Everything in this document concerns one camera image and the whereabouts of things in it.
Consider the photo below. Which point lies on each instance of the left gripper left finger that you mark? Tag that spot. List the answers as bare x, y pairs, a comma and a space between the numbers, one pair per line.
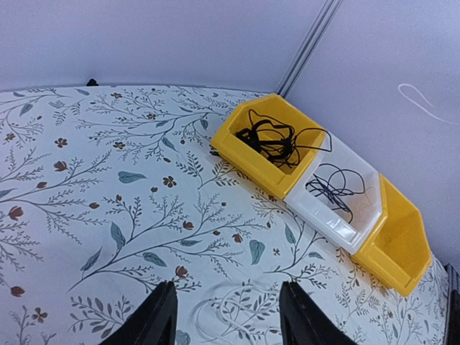
153, 322

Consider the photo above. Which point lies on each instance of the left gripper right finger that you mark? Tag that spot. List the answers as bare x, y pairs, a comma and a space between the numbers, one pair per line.
302, 322

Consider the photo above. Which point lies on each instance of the near yellow bin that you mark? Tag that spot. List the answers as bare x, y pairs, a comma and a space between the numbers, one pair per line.
396, 252

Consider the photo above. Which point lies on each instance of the yellow bin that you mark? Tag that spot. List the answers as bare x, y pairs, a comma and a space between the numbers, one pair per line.
396, 252
270, 141

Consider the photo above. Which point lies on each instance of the white translucent bin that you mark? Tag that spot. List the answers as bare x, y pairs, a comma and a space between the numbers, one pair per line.
338, 196

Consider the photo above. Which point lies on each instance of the floral table mat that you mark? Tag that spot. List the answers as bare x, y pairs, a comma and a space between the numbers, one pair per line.
108, 191

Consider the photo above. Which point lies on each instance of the far yellow bin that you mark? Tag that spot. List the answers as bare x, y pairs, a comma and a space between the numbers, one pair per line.
270, 141

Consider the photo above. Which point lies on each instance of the right aluminium frame post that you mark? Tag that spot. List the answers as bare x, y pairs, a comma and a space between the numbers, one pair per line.
309, 44

